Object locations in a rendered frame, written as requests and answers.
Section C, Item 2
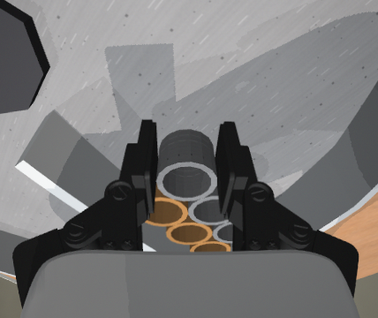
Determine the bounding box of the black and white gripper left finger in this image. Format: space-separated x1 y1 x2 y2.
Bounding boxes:
12 119 158 309

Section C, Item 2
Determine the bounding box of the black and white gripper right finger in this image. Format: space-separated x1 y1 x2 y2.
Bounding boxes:
215 121 359 298

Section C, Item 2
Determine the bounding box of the grey metal bushing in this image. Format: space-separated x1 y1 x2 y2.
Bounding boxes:
188 187 229 225
156 129 217 201
212 222 233 243

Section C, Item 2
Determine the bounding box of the bronze bushing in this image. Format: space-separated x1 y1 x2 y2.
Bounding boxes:
166 215 213 245
190 236 231 252
145 185 188 226

